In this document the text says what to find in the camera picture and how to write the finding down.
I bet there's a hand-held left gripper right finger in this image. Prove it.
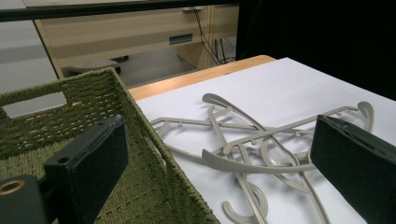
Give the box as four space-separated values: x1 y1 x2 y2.
310 114 396 224

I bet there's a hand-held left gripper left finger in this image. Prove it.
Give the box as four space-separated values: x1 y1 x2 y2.
43 114 130 224

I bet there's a green woven basket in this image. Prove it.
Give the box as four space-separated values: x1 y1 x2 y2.
0 66 220 224

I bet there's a grey plastic clothes hanger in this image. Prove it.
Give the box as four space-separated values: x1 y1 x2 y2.
149 116 316 224
201 92 332 224
201 101 375 195

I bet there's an office chair base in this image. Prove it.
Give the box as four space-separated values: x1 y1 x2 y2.
65 55 130 77

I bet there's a white table mat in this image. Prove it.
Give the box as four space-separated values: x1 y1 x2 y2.
134 56 396 224

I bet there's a light wooden desk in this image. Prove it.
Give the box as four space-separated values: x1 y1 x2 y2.
33 4 241 79

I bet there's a white cabinet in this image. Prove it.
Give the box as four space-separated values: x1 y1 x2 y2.
0 0 68 119

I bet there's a black curtain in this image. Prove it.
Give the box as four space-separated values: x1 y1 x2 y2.
235 0 396 101

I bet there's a black horizontal frame bar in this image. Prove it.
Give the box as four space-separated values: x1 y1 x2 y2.
0 0 241 23

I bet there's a grey recessed drawer handle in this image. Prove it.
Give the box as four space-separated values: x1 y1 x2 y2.
168 33 194 46

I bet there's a black hanging cable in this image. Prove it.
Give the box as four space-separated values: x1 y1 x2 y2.
191 6 222 65
214 36 237 63

